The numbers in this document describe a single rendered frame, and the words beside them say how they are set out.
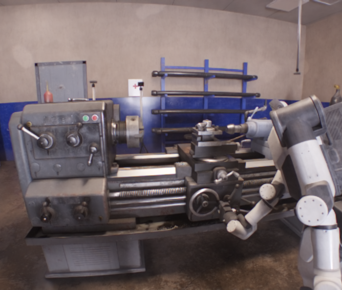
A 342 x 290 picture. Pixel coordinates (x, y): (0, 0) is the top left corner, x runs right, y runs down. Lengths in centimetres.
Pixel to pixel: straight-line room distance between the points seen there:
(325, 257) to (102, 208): 116
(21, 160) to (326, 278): 160
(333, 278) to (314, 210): 18
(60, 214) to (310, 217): 132
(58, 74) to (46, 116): 345
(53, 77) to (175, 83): 266
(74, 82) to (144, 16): 208
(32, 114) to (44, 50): 368
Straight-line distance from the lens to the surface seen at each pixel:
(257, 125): 182
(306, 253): 87
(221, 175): 128
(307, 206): 61
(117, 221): 157
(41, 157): 146
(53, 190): 142
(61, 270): 192
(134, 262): 178
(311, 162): 63
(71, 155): 138
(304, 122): 66
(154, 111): 420
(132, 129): 144
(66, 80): 475
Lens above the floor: 136
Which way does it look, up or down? 14 degrees down
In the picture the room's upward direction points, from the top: straight up
